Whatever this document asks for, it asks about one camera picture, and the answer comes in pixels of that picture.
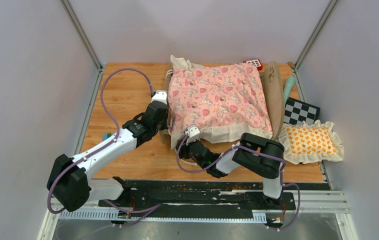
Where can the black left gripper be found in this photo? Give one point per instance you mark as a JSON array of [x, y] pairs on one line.
[[165, 126]]

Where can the wooden striped pet bed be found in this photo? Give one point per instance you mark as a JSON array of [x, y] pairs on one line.
[[274, 96]]

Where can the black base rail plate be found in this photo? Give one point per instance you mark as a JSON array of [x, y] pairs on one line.
[[201, 199]]

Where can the orange duck print pillow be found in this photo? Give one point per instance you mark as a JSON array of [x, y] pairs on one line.
[[306, 144]]

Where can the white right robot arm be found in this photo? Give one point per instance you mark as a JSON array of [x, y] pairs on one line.
[[262, 156]]

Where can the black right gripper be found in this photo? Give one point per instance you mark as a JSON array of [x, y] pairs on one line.
[[184, 148]]

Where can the red white grid block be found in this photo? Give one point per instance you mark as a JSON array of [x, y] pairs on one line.
[[256, 63]]

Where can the mint green massager wand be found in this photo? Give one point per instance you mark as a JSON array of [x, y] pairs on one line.
[[289, 83]]

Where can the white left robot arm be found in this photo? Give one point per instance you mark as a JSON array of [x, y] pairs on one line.
[[71, 179]]

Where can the black and silver chessboard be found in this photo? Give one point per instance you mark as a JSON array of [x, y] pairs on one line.
[[298, 112]]

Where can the blue green grey block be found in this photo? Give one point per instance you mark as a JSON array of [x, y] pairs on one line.
[[106, 136]]

